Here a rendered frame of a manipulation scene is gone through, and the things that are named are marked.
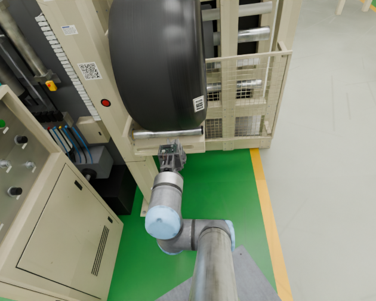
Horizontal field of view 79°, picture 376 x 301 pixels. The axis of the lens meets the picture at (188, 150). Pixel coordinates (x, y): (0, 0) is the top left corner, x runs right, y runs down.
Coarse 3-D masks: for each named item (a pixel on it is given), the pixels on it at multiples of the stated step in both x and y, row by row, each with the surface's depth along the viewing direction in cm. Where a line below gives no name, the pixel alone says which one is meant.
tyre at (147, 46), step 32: (128, 0) 71; (160, 0) 69; (192, 0) 72; (128, 32) 69; (160, 32) 68; (192, 32) 70; (128, 64) 71; (160, 64) 71; (192, 64) 72; (128, 96) 77; (160, 96) 76; (192, 96) 77; (160, 128) 93; (192, 128) 100
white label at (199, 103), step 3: (201, 96) 78; (195, 99) 78; (198, 99) 78; (201, 99) 79; (195, 102) 79; (198, 102) 79; (201, 102) 80; (204, 102) 80; (195, 105) 80; (198, 105) 80; (201, 105) 81; (204, 105) 81; (195, 108) 81; (198, 108) 81; (201, 108) 82; (204, 108) 82; (195, 111) 82
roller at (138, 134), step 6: (132, 132) 110; (138, 132) 109; (144, 132) 109; (150, 132) 109; (156, 132) 108; (162, 132) 108; (168, 132) 108; (174, 132) 107; (180, 132) 107; (186, 132) 107; (192, 132) 106; (198, 132) 106; (138, 138) 111; (144, 138) 111
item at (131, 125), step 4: (128, 116) 114; (128, 120) 112; (132, 120) 113; (128, 124) 110; (132, 124) 112; (136, 124) 118; (124, 128) 108; (128, 128) 108; (132, 128) 111; (136, 128) 117; (124, 132) 107; (128, 132) 107; (124, 136) 105; (128, 136) 106; (124, 140) 107; (128, 140) 107; (132, 140) 111; (128, 144) 108; (132, 144) 111; (128, 148) 111; (132, 148) 111
